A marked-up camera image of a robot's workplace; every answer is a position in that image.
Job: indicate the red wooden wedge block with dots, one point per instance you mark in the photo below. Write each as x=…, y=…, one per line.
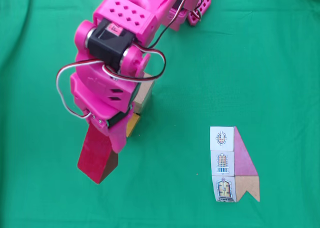
x=95, y=155

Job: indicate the wooden cube with oval window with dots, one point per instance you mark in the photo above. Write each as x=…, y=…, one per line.
x=146, y=90

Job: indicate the paper picture of house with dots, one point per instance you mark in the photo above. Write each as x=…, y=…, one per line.
x=225, y=163

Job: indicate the yellow notched wooden block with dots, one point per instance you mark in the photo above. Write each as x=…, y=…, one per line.
x=132, y=125

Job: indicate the wooden cube with door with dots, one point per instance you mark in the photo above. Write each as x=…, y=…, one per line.
x=137, y=111

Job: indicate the wooden cube with balcony window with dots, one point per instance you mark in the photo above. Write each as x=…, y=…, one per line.
x=139, y=105

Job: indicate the green cloth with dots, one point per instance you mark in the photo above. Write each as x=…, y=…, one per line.
x=250, y=63

